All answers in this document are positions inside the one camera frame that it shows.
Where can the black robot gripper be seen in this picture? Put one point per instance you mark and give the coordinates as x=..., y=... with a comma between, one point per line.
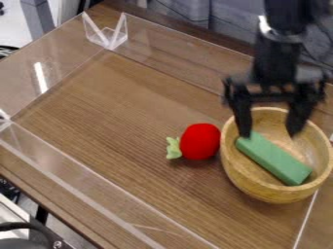
x=277, y=79

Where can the green foam block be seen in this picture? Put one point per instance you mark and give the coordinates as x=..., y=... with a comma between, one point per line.
x=285, y=167

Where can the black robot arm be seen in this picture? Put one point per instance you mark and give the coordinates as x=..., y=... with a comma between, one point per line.
x=286, y=19

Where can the brown wooden bowl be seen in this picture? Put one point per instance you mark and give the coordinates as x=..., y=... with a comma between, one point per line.
x=309, y=147

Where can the red plush strawberry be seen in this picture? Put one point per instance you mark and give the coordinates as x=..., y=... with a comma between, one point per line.
x=196, y=144

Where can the clear acrylic corner bracket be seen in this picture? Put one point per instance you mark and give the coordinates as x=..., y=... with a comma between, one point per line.
x=107, y=37

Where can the clear acrylic tray wall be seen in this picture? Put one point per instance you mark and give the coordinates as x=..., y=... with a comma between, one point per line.
x=85, y=117

